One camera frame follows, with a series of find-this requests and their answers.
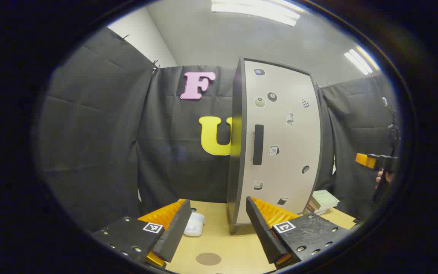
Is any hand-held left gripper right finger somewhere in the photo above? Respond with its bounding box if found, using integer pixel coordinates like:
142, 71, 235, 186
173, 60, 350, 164
245, 195, 352, 270

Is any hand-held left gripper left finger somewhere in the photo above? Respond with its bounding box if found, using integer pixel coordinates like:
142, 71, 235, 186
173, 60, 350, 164
92, 199, 193, 270

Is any round brown coaster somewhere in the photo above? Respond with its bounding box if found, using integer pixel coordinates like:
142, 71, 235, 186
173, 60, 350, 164
196, 252, 222, 266

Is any dark grey cabinet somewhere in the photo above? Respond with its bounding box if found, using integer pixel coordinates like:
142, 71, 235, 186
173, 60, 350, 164
227, 57, 324, 234

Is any pale green book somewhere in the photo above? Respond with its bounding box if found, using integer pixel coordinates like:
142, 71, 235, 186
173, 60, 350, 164
312, 190, 340, 211

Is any ceiling light panel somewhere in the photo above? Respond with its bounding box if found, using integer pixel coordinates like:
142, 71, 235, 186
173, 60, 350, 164
211, 0, 302, 27
344, 46, 380, 75

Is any black backdrop cloth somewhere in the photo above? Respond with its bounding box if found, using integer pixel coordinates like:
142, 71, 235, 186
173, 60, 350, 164
38, 27, 400, 233

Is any black door handle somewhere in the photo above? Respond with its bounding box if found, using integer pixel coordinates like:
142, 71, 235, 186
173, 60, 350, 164
252, 124, 264, 166

